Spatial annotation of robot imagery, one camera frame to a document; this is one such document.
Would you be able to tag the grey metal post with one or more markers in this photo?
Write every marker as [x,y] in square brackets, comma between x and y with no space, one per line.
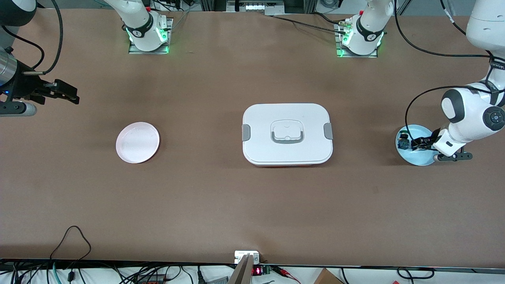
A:
[242,272]

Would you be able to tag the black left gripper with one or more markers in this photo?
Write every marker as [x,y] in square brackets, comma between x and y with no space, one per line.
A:
[425,141]

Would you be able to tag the red digit display board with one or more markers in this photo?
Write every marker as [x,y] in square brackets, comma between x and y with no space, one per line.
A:
[258,270]

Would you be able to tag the red and black clip leads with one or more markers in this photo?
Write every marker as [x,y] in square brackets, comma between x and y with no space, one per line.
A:
[286,273]

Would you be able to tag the light blue round plate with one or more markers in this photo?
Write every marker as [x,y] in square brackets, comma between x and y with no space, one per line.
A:
[414,157]

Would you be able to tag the green push button switch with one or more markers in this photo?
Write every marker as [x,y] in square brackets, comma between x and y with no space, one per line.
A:
[403,141]

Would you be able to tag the orange push button switch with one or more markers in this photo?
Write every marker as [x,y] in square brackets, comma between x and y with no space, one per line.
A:
[419,145]

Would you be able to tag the brown cardboard piece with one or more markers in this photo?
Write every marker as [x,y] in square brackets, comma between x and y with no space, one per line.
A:
[327,278]

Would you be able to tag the grey metal frame bar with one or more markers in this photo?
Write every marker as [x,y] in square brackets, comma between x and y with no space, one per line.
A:
[256,7]

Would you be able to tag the white outlet box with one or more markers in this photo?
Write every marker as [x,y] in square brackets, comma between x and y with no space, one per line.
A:
[241,254]

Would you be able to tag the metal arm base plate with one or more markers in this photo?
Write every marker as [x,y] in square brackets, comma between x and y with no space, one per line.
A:
[169,43]
[357,56]

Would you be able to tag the pink round plate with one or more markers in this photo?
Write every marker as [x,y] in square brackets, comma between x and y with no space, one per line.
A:
[137,142]

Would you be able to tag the white lidded lunch box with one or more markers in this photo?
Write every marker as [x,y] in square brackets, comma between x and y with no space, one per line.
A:
[288,152]

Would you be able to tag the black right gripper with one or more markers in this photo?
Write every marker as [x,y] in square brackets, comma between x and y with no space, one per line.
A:
[24,86]

